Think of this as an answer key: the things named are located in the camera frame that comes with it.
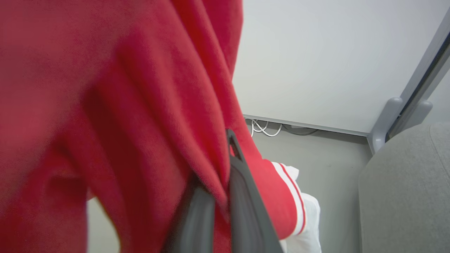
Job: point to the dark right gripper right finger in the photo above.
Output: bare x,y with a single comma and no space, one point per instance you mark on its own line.
249,211

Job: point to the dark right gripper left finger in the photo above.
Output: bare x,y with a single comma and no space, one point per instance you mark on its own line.
197,225

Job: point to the red garment with white trim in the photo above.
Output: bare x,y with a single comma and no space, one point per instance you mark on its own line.
123,105

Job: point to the grey fabric sofa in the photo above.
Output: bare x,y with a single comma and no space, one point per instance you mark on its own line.
407,189

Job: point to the grey partition foot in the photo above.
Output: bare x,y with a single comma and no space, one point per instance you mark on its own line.
416,114
385,123

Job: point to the wide white partition panel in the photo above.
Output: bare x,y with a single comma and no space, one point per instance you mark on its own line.
334,63

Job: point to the narrow white partition panel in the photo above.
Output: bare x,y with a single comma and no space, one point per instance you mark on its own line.
441,102

